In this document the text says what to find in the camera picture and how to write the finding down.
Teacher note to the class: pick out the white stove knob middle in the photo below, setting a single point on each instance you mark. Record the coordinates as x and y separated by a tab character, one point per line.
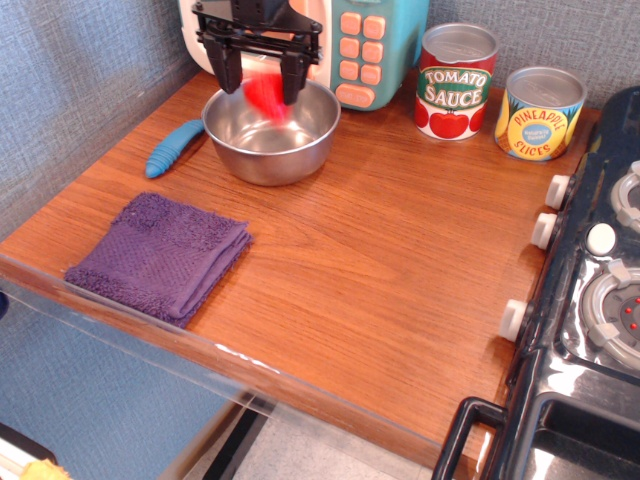
543	230

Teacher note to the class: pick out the pineapple slices can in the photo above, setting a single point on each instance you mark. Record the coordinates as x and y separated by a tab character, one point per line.
539	112

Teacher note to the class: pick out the white stove knob lower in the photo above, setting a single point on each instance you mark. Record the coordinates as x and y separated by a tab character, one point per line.
512	319

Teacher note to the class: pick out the white stove knob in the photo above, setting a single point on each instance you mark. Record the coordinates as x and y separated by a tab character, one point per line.
543	230
512	319
556	191

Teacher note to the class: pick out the tomato sauce can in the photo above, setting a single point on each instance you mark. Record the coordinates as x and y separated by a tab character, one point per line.
454	79

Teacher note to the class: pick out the teal toy microwave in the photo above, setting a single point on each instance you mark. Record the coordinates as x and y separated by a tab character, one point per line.
367	47

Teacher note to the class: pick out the black oven door handle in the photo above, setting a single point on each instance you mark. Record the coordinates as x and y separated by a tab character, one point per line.
471	411

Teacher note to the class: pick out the blue ribbed pot handle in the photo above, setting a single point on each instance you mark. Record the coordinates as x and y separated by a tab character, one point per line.
168	151

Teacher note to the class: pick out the red plastic strawberry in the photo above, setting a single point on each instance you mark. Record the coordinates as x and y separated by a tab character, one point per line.
264	92

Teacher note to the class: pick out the white stove knob upper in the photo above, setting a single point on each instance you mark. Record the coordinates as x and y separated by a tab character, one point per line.
556	191

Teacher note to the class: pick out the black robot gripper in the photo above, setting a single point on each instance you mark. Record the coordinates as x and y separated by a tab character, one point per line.
273	28

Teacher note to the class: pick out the silver metal pot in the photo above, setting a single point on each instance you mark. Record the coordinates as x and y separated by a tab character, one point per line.
265	153

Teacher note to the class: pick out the clear acrylic table guard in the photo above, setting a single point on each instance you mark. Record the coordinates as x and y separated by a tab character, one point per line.
106	393

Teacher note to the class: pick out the purple folded towel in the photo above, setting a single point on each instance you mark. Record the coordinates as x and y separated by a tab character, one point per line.
161	258

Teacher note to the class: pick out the yellow object bottom left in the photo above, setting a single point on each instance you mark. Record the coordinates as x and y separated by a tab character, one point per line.
44	470

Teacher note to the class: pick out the black toy stove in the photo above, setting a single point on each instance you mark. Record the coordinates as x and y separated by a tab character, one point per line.
573	401

